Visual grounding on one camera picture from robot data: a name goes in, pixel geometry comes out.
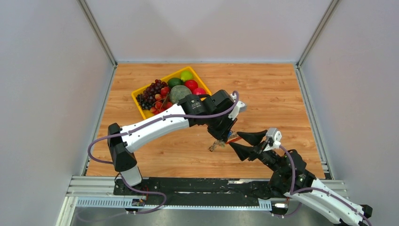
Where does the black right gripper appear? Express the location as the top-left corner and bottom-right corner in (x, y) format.
(228, 130), (285, 177)

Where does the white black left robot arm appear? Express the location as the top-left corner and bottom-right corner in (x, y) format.
(107, 90), (247, 195)

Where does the aluminium front frame rail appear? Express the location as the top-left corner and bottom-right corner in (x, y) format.
(58, 176), (330, 226)

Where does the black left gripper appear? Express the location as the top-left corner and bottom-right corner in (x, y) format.
(206, 112), (238, 144)

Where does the light green apple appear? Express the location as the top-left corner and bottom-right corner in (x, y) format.
(180, 71), (194, 82)

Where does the pink red apple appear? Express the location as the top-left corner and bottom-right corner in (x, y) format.
(192, 88), (207, 95)

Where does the dark green lime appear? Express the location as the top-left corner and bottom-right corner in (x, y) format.
(167, 78), (184, 89)

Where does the green netted melon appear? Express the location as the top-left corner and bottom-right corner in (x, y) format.
(169, 85), (192, 104)

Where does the dark purple grape bunch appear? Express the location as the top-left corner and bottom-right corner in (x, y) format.
(135, 80), (168, 110)

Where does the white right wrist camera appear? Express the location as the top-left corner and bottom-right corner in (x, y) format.
(262, 128), (282, 152)

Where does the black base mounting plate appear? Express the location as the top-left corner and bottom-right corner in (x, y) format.
(113, 178), (286, 207)

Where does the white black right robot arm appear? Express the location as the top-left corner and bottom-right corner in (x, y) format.
(229, 128), (373, 226)

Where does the red cherry bunch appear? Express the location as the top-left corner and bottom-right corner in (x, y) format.
(150, 86), (173, 114)

